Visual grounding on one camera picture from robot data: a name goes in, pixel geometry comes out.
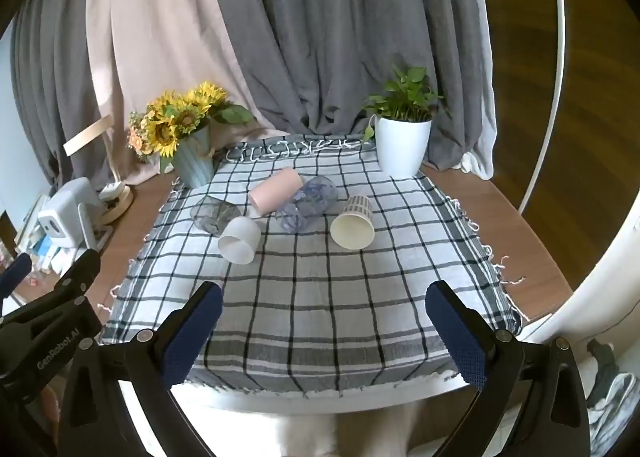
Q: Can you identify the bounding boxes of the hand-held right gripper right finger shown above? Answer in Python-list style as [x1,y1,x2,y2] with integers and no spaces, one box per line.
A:
[425,280,592,457]

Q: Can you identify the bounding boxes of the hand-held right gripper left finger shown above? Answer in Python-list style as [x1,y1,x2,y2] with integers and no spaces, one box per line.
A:
[60,281,224,457]

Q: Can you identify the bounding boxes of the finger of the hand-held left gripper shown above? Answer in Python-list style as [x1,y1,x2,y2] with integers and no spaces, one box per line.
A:
[0,253,32,299]
[50,248,102,302]

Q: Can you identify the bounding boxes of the frosted white cup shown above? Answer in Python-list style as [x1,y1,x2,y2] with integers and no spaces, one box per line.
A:
[217,216,262,265]

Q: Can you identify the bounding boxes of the grey glass cup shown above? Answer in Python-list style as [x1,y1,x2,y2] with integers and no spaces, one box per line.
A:
[191,196,241,237]

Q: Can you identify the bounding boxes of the cream cup with striped print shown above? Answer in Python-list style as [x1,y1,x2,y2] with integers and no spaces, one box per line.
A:
[330,194,376,250]

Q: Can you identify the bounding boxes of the pink cup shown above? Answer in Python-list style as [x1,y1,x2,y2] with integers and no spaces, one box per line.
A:
[248,168,306,219]

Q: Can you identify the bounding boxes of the clear blue patterned cup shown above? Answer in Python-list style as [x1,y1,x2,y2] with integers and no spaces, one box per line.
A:
[277,176,338,233]

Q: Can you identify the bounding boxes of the pile of small packets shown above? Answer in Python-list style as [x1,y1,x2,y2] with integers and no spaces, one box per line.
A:
[15,222,76,283]

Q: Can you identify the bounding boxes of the white boxy device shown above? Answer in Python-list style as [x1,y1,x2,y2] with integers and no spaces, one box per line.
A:
[37,178,108,250]

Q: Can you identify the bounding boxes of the wooden desk lamp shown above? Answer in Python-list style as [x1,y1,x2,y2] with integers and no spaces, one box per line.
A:
[64,116,136,225]

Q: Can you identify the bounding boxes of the black white checked cloth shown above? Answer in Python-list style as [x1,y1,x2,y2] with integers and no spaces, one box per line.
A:
[97,137,526,398]

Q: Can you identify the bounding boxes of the grey crumpled cloth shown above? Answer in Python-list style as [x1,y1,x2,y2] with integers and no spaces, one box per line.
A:
[585,337,640,453]

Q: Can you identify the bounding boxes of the blue ribbed vase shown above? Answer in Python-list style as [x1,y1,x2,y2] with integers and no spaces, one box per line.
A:
[172,124,217,189]

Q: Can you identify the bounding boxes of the person's beige clothing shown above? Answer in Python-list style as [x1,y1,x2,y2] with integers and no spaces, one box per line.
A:
[200,404,453,457]

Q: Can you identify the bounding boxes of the sunflower bouquet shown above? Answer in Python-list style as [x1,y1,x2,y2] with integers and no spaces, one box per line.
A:
[127,81,255,173]

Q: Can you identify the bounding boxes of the grey curtain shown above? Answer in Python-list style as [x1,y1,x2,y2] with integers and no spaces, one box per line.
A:
[10,0,123,198]
[205,0,501,183]

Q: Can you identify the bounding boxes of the green plant in white pot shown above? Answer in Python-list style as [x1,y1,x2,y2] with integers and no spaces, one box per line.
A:
[361,64,448,177]

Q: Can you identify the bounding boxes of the beige curtain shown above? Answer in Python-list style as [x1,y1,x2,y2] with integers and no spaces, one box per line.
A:
[86,0,281,186]

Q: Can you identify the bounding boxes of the white round tube frame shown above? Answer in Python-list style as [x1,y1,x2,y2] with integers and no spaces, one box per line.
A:
[517,0,567,215]

